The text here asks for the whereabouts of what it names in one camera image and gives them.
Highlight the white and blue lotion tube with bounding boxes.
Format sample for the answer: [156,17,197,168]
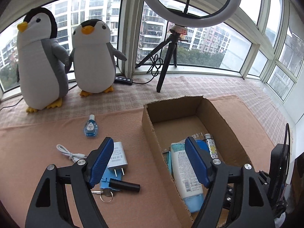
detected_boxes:
[170,143,205,213]

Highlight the black inline light controller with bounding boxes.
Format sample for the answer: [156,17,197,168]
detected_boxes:
[114,76,134,85]

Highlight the small blue liquid bottle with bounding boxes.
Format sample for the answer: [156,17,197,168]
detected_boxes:
[84,114,98,138]

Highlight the black ring light cable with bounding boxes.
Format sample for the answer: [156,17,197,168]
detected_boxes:
[132,53,167,85]

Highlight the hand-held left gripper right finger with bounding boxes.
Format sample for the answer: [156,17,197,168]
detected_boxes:
[184,136,276,228]

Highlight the white wall charger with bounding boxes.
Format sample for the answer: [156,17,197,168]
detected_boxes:
[107,142,128,179]

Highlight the white charging cable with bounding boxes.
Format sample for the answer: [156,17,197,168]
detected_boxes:
[56,144,88,161]

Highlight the keys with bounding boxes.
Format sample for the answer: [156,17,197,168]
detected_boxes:
[91,189,114,203]

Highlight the blue phone stand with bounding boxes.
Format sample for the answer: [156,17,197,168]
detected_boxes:
[100,176,124,191]

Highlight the white ring light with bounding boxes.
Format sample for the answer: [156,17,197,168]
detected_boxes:
[138,0,243,27]

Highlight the long black power cable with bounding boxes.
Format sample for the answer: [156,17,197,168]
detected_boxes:
[0,98,25,111]

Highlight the patterned lighter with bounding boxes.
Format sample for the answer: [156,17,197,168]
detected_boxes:
[204,133,218,159]

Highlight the teal clothes peg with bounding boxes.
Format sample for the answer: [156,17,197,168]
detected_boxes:
[162,151,173,172]

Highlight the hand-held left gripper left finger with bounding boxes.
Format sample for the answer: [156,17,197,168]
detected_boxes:
[25,136,115,228]

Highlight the black cylinder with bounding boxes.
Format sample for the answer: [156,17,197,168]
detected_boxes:
[109,180,141,192]

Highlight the checked beige mat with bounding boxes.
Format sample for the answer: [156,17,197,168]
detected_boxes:
[0,75,296,134]

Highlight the black tripod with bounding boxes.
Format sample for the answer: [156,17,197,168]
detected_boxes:
[135,26,189,93]

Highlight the cardboard box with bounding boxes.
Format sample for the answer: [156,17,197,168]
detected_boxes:
[142,95,253,222]

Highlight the round blue tape measure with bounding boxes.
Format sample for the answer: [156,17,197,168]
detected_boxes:
[196,140,210,153]

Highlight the large penguin plush toy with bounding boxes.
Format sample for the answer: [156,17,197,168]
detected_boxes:
[16,7,73,113]

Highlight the small penguin plush toy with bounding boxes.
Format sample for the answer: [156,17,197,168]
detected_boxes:
[65,19,128,97]

